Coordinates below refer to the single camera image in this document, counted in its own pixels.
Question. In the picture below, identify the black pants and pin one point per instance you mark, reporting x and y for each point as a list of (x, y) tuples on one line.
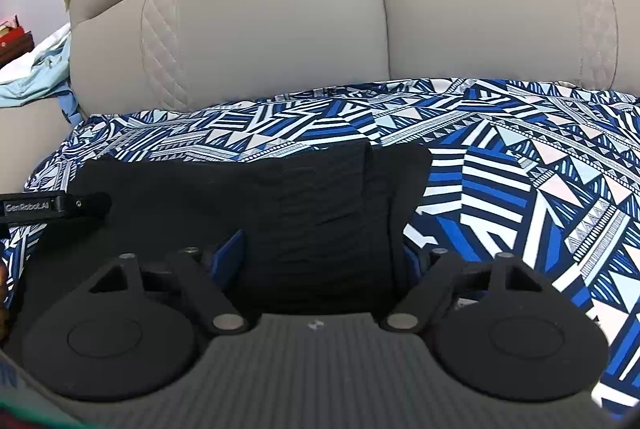
[(310, 219)]

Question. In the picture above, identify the beige padded headboard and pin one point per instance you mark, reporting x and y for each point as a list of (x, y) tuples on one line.
[(300, 24)]

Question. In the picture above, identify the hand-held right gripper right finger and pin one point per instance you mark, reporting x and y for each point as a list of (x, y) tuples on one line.
[(414, 261)]

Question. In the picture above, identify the white cloth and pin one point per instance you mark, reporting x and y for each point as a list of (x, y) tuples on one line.
[(42, 51)]

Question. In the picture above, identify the blue white patterned bedsheet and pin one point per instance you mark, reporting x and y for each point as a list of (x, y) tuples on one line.
[(500, 189)]

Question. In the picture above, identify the light blue cloth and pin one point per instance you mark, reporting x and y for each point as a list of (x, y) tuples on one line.
[(30, 86)]

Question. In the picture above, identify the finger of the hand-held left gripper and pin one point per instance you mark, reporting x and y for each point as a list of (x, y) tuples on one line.
[(90, 204)]

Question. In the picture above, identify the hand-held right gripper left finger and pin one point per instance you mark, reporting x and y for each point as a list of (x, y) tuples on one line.
[(227, 256)]

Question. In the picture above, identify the red box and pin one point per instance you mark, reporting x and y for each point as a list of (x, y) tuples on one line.
[(12, 39)]

